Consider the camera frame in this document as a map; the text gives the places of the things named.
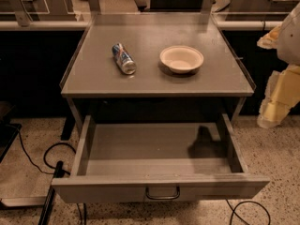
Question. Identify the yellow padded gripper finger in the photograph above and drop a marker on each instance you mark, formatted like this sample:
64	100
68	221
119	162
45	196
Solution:
282	93

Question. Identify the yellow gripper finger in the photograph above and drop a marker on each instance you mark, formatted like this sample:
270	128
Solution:
270	40

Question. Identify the blue silver redbull can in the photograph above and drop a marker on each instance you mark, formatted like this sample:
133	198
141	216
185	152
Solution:
123	59

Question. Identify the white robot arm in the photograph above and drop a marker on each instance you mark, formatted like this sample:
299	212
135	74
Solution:
288	49

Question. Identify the grey cabinet with counter top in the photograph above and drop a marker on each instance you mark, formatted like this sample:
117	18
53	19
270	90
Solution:
94	74

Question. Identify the open grey top drawer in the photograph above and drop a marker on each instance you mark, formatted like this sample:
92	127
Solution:
115	163

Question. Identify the grey background table right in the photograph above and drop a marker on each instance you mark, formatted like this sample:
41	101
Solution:
253	10

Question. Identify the grey background table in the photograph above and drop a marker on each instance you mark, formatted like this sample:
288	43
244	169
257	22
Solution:
25	12
253	10

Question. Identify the white paper bowl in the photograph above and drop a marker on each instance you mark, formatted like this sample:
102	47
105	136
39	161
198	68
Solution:
181	59

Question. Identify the grey background table left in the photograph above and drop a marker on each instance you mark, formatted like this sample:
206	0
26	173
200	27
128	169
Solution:
25	12

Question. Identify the black power strip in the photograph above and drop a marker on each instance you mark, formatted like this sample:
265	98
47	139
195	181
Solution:
47	207

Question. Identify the dark object at left edge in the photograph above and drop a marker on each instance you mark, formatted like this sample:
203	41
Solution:
8	131

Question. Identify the white horizontal rail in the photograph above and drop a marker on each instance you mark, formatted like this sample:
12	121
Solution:
69	25

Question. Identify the black metal drawer handle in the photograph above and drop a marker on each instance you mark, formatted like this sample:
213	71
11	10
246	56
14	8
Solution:
162	193

